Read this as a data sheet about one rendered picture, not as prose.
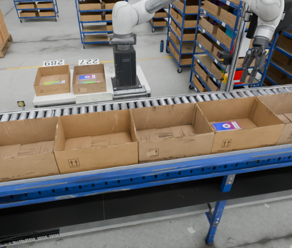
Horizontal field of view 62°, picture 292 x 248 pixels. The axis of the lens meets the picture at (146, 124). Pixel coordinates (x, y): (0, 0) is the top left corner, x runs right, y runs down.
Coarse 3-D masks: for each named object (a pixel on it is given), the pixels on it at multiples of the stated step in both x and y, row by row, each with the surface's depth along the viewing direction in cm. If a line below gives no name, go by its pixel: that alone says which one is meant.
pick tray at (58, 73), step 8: (40, 72) 235; (48, 72) 237; (56, 72) 239; (64, 72) 240; (40, 80) 230; (48, 80) 230; (56, 80) 230; (40, 88) 205; (48, 88) 206; (56, 88) 208; (64, 88) 210
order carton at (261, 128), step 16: (208, 112) 152; (224, 112) 154; (240, 112) 156; (256, 112) 152; (272, 112) 137; (256, 128) 126; (272, 128) 129; (224, 144) 129; (240, 144) 132; (256, 144) 134; (272, 144) 136
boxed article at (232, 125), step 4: (212, 124) 153; (216, 124) 152; (220, 124) 152; (224, 124) 152; (228, 124) 152; (232, 124) 152; (236, 124) 152; (216, 128) 149; (220, 128) 149; (224, 128) 149; (228, 128) 149; (232, 128) 149; (236, 128) 149; (240, 128) 149
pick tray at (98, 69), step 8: (96, 64) 238; (80, 72) 239; (88, 72) 241; (96, 72) 242; (104, 72) 223; (72, 80) 211; (88, 80) 230; (96, 80) 230; (104, 80) 230; (80, 88) 208; (88, 88) 210; (96, 88) 211; (104, 88) 212
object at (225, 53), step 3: (219, 51) 200; (222, 51) 199; (225, 51) 199; (228, 51) 200; (219, 54) 198; (222, 54) 197; (225, 54) 197; (228, 54) 198; (231, 54) 198; (219, 57) 198; (222, 57) 198; (225, 57) 199; (228, 57) 199; (231, 57) 200; (222, 60) 203; (225, 60) 202; (228, 60) 202
